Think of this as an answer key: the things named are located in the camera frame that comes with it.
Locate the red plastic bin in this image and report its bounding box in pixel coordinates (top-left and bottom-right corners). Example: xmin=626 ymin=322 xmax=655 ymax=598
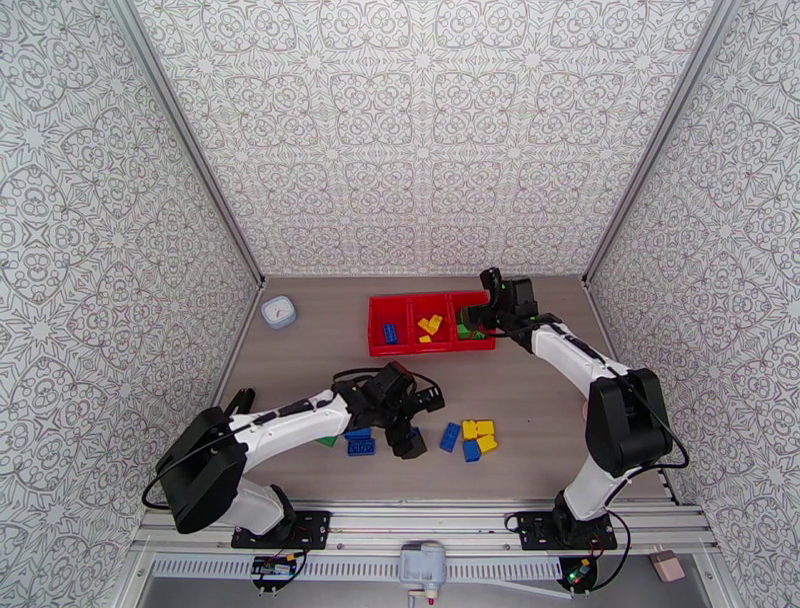
xmin=367 ymin=294 xmax=413 ymax=358
xmin=407 ymin=292 xmax=455 ymax=354
xmin=449 ymin=290 xmax=498 ymax=352

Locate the white plastic device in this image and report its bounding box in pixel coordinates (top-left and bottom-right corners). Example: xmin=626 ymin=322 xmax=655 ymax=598
xmin=399 ymin=541 xmax=449 ymax=608

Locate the small white bowl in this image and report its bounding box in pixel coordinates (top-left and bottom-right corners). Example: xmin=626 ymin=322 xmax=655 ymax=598
xmin=261 ymin=295 xmax=298 ymax=331

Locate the small circuit board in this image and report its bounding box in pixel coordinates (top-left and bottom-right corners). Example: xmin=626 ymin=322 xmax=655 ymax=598
xmin=557 ymin=557 xmax=599 ymax=590
xmin=251 ymin=554 xmax=296 ymax=581

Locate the pink power adapter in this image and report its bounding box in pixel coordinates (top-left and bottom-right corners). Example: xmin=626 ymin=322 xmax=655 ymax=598
xmin=648 ymin=548 xmax=688 ymax=584

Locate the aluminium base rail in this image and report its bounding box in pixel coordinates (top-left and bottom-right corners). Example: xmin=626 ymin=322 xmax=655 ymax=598
xmin=131 ymin=498 xmax=719 ymax=556

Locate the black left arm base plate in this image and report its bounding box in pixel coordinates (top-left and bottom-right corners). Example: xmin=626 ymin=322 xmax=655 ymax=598
xmin=231 ymin=509 xmax=333 ymax=551

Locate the white slotted cable duct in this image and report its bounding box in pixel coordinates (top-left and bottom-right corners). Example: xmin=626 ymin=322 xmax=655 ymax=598
xmin=149 ymin=556 xmax=567 ymax=581

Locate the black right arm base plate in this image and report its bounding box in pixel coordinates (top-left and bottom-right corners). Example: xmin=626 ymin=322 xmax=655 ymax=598
xmin=512 ymin=510 xmax=618 ymax=553

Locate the white cable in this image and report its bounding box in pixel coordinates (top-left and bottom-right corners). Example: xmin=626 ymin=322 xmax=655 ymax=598
xmin=446 ymin=577 xmax=567 ymax=601

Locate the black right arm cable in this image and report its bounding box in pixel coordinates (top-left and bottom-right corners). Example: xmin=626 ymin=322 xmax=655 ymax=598
xmin=609 ymin=368 xmax=691 ymax=495

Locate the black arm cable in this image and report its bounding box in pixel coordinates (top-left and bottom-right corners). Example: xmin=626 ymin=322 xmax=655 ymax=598
xmin=609 ymin=368 xmax=691 ymax=495
xmin=141 ymin=431 xmax=251 ymax=511

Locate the aluminium corner post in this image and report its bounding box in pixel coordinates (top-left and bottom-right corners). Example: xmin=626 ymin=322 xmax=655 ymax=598
xmin=106 ymin=0 xmax=267 ymax=286
xmin=581 ymin=0 xmax=740 ymax=286

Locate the black right base cable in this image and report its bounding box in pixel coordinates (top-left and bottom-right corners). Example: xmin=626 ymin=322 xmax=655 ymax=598
xmin=596 ymin=512 xmax=631 ymax=592

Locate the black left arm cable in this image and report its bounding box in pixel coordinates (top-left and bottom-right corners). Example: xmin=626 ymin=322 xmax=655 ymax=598
xmin=141 ymin=431 xmax=251 ymax=511

